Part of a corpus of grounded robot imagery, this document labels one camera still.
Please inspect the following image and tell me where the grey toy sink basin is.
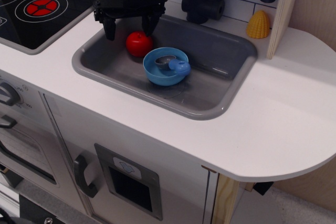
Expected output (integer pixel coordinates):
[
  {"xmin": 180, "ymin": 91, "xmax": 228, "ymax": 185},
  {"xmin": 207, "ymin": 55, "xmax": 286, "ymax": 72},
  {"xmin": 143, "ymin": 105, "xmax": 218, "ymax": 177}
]
[{"xmin": 72, "ymin": 15, "xmax": 257, "ymax": 120}]

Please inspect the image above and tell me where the yellow toy corn piece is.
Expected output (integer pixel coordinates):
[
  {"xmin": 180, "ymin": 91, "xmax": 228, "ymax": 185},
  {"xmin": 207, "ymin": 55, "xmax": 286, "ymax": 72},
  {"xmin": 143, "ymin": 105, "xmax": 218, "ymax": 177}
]
[{"xmin": 246, "ymin": 10, "xmax": 270, "ymax": 39}]

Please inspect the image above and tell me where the black toy stovetop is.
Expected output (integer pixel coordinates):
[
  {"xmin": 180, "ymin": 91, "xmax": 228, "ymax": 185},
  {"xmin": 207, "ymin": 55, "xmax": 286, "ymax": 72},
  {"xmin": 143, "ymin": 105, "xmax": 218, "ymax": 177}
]
[{"xmin": 1, "ymin": 0, "xmax": 95, "ymax": 55}]

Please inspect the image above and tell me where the grey oven door handle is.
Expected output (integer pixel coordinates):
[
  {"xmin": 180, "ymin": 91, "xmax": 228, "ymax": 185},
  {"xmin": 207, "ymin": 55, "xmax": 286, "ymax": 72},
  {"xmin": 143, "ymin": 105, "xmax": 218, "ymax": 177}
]
[{"xmin": 0, "ymin": 115, "xmax": 17, "ymax": 129}]

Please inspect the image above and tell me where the grey oven knob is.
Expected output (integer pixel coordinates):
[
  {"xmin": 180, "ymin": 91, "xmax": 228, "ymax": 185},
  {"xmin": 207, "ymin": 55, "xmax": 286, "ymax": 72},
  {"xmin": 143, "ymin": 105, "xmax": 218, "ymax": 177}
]
[{"xmin": 1, "ymin": 82, "xmax": 24, "ymax": 106}]

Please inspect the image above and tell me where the toy oven door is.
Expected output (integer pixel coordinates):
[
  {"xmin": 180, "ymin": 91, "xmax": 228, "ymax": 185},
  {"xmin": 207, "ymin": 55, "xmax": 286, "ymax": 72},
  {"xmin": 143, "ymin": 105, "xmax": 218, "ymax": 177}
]
[{"xmin": 1, "ymin": 118, "xmax": 57, "ymax": 185}]

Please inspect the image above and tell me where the grey ice dispenser panel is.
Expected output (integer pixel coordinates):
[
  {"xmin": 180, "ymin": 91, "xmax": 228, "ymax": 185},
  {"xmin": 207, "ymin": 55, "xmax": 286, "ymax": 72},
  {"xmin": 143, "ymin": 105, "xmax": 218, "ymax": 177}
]
[{"xmin": 95, "ymin": 143, "xmax": 163, "ymax": 221}]

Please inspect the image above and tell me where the blue plastic bowl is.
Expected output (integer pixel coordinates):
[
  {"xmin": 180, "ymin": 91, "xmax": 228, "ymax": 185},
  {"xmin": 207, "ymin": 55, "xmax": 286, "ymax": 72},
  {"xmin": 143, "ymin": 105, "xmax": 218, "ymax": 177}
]
[{"xmin": 143, "ymin": 47, "xmax": 191, "ymax": 86}]

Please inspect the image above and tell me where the blue and grey toy spoon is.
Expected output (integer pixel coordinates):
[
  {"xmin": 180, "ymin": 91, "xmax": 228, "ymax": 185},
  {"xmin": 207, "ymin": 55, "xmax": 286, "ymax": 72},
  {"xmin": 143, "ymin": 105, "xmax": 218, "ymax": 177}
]
[{"xmin": 155, "ymin": 55, "xmax": 191, "ymax": 76}]

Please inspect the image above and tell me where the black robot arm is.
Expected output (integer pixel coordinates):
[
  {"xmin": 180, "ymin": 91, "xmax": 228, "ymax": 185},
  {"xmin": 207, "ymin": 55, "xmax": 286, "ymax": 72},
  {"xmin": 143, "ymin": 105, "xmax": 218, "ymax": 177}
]
[{"xmin": 93, "ymin": 0, "xmax": 167, "ymax": 40}]

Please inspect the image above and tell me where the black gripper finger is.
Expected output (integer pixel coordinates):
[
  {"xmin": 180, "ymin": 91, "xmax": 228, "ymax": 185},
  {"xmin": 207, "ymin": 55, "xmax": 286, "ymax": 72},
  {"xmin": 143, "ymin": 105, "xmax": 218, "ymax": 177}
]
[
  {"xmin": 103, "ymin": 17, "xmax": 116, "ymax": 41},
  {"xmin": 142, "ymin": 13, "xmax": 160, "ymax": 37}
]

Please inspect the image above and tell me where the wooden shelf post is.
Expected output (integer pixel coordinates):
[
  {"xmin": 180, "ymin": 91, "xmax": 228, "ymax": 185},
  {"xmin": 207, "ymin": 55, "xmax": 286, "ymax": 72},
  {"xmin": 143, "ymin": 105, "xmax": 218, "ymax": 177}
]
[{"xmin": 266, "ymin": 0, "xmax": 295, "ymax": 59}]

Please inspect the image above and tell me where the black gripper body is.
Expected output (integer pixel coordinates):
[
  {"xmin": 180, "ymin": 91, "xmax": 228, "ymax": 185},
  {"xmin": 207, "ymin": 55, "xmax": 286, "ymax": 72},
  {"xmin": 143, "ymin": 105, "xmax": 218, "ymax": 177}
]
[{"xmin": 93, "ymin": 0, "xmax": 167, "ymax": 24}]

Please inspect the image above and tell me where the grey cabinet door handle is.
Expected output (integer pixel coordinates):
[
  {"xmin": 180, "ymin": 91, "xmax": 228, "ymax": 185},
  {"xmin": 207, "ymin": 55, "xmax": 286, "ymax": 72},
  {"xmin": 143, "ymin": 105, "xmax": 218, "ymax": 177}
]
[{"xmin": 73, "ymin": 155, "xmax": 98, "ymax": 198}]

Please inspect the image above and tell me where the red toy apple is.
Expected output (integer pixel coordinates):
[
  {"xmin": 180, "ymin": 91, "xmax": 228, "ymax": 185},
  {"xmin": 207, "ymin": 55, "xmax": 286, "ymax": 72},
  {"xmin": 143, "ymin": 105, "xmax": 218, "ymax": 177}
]
[{"xmin": 125, "ymin": 31, "xmax": 153, "ymax": 57}]

